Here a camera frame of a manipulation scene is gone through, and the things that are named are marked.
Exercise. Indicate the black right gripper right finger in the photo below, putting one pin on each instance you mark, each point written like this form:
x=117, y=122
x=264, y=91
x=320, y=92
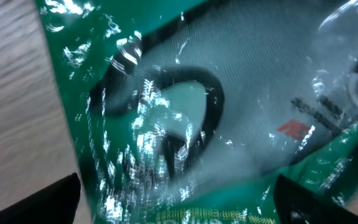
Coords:
x=297, y=205

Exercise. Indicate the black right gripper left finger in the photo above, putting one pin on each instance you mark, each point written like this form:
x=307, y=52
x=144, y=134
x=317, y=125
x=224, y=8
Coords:
x=55, y=204

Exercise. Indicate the green 3M gloves packet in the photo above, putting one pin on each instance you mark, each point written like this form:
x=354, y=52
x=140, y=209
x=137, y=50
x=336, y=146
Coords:
x=188, y=111

